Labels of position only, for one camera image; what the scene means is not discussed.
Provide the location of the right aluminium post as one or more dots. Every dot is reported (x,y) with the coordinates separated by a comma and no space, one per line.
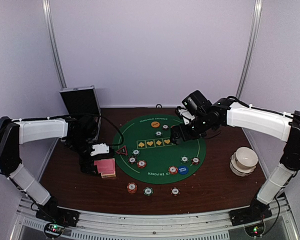
(253,35)

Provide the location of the blue small blind button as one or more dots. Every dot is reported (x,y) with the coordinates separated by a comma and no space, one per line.
(183,170)

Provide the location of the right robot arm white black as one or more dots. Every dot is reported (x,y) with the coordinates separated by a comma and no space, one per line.
(232,112)

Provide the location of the front aluminium rail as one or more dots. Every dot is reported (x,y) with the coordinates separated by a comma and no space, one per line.
(213,225)

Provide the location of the round green poker mat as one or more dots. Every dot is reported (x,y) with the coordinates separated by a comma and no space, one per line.
(159,152)

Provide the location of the orange poker chip stack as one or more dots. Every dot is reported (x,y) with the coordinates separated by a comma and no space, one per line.
(132,187)

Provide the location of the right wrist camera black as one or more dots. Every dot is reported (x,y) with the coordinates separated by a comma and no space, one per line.
(194,105)

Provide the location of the red five chip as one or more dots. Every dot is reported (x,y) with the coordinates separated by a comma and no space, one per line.
(173,170)
(141,164)

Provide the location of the green chip top seat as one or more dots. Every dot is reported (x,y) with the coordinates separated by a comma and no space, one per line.
(158,134)

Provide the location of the left aluminium post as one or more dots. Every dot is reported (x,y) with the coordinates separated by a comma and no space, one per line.
(53,43)

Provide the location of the pink-backed playing card deck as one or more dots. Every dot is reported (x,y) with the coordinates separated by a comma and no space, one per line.
(105,166)

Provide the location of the aluminium post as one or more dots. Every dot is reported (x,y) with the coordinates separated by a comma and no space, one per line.
(53,43)
(253,35)

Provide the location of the orange dealer button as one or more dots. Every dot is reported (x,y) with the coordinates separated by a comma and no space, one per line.
(155,124)

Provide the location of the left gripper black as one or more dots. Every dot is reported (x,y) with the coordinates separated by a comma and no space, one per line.
(86,169)

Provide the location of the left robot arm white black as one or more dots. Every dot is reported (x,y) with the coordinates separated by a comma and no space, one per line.
(15,132)

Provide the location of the brown poker chip stack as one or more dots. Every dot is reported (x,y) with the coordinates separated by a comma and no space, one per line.
(175,191)

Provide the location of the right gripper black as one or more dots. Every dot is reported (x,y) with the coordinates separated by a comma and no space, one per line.
(186,136)

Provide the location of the white ceramic bowl stack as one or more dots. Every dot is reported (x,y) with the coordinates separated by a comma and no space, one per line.
(243,161)

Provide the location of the gold card deck box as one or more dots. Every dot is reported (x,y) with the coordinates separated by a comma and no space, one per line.
(109,175)

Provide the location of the green poker chip stack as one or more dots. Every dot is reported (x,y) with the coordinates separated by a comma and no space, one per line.
(148,191)

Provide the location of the triangular all-in button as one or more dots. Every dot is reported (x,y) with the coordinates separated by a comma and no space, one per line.
(122,151)

